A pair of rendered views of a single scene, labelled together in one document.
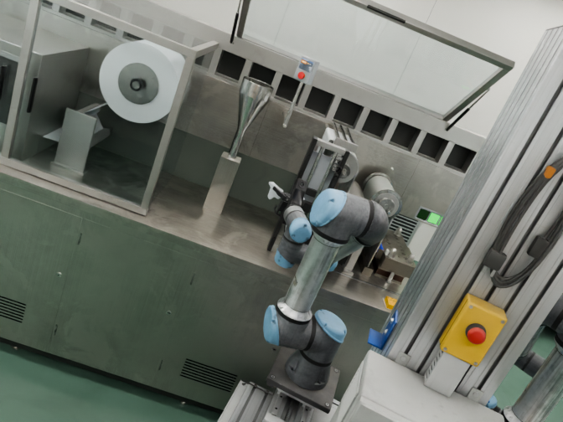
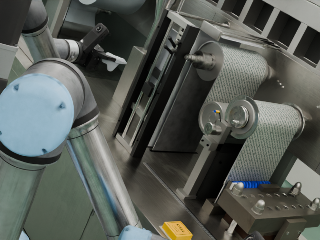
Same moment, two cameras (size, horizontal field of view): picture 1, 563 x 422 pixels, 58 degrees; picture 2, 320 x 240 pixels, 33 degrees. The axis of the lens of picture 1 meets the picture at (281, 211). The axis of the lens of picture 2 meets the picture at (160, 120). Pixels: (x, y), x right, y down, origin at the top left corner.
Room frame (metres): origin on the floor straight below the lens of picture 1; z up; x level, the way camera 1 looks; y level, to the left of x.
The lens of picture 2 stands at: (0.96, -1.64, 1.77)
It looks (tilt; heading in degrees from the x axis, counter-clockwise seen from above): 20 degrees down; 52
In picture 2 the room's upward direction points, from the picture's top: 24 degrees clockwise
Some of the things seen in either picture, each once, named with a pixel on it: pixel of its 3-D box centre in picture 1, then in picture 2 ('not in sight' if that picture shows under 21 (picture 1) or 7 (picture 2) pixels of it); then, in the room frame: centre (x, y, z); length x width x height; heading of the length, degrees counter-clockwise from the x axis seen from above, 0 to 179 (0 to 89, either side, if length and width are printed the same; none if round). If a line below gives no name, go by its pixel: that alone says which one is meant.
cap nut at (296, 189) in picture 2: not in sight; (297, 187); (2.56, -0.51, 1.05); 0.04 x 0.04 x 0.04
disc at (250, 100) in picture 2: (385, 204); (241, 116); (2.23, -0.42, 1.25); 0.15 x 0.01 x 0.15; 96
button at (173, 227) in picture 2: (393, 304); (177, 231); (2.02, -0.60, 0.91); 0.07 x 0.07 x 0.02; 6
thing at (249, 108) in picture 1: (232, 154); (147, 48); (2.26, 0.31, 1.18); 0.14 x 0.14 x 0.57
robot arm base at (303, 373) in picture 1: (311, 362); not in sight; (1.45, -0.29, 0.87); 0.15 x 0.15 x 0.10
